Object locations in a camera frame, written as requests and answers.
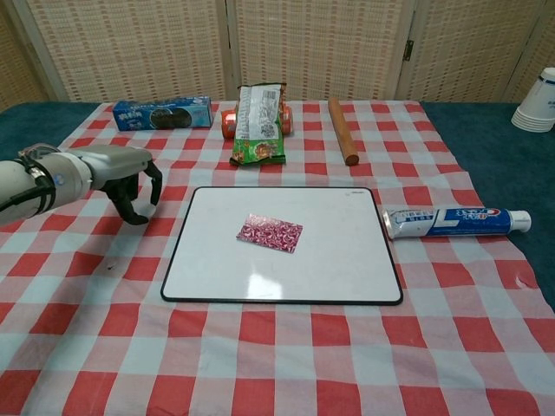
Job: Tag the blue cookie box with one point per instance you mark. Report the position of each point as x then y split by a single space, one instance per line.
162 114

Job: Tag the white board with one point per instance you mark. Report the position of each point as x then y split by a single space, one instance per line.
325 268

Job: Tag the metal screen hinge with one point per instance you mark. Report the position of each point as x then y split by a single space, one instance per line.
408 50

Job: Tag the red white checked tablecloth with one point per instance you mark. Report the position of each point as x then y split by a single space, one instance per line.
277 359

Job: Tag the stack of paper cups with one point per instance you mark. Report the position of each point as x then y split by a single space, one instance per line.
535 108

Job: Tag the teal table cover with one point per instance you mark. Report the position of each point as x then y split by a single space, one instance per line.
498 143

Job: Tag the woven folding screen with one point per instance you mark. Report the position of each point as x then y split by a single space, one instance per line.
312 47

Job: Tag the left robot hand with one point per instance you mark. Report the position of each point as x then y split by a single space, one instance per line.
117 164

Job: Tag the wooden rolling pin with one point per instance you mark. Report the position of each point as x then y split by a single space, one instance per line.
342 130

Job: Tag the blue white toothpaste tube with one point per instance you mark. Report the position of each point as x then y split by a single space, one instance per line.
455 221

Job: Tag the orange drink can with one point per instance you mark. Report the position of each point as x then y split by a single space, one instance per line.
228 123

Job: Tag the green snack bag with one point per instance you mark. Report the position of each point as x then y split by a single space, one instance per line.
259 130

